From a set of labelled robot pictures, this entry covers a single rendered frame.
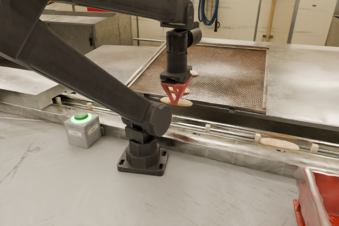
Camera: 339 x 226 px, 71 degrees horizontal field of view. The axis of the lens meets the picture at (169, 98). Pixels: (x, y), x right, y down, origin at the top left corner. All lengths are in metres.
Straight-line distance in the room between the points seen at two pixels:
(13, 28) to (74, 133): 0.46
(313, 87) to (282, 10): 3.41
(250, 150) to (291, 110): 0.24
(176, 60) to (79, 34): 2.95
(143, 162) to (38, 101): 0.45
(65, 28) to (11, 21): 3.35
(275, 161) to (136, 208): 0.34
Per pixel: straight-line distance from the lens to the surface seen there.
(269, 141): 0.70
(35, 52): 0.33
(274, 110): 0.81
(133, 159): 0.60
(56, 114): 0.86
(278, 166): 0.65
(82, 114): 0.73
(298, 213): 0.58
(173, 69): 0.64
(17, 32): 0.31
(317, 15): 4.09
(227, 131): 0.73
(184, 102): 0.69
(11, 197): 0.66
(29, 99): 0.93
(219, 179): 0.61
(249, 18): 4.33
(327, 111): 0.86
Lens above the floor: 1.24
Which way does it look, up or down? 25 degrees down
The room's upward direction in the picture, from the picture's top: straight up
